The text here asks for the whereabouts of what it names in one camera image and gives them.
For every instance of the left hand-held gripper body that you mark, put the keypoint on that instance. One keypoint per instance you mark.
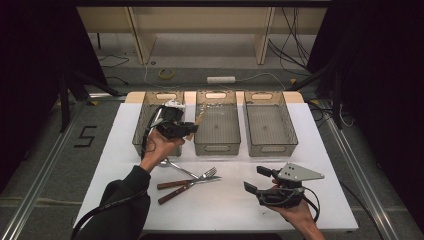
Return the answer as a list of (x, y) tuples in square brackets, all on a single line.
[(168, 128)]

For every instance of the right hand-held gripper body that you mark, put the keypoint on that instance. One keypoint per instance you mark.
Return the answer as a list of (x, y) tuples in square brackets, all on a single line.
[(298, 173)]

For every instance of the clear amber plastic spoon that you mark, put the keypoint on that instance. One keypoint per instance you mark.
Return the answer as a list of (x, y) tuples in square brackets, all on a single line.
[(199, 120)]

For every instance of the smoky clear plastic bin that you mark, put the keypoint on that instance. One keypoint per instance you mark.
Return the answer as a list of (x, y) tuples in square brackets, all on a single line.
[(138, 140), (216, 133), (268, 126)]

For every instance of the metal spoon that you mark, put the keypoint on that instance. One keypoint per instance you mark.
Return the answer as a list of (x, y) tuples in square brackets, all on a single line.
[(181, 170)]

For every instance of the person's left hand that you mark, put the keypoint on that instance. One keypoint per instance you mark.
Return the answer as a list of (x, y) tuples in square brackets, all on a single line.
[(160, 146)]

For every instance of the person's right hand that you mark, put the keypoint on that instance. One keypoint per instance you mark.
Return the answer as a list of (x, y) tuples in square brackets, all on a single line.
[(298, 215)]

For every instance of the white table cover sheet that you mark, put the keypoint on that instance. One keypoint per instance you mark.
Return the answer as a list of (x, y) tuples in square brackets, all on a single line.
[(300, 133)]

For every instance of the yellow tape roll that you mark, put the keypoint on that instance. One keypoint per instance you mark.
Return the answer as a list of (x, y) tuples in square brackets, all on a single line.
[(160, 74)]

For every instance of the white power strip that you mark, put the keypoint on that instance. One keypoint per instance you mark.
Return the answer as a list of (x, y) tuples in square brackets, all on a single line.
[(220, 80)]

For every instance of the black metal stand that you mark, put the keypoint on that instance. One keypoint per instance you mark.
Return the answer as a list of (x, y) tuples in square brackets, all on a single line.
[(64, 100), (337, 100)]

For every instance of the light wooden bench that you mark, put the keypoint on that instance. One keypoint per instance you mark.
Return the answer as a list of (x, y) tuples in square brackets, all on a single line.
[(140, 40)]

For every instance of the black curtain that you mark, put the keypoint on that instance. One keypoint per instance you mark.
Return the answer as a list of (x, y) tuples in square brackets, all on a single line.
[(383, 66), (33, 66)]

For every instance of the aluminium floor rail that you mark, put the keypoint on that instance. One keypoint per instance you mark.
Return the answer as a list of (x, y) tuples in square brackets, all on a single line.
[(361, 180), (40, 175)]

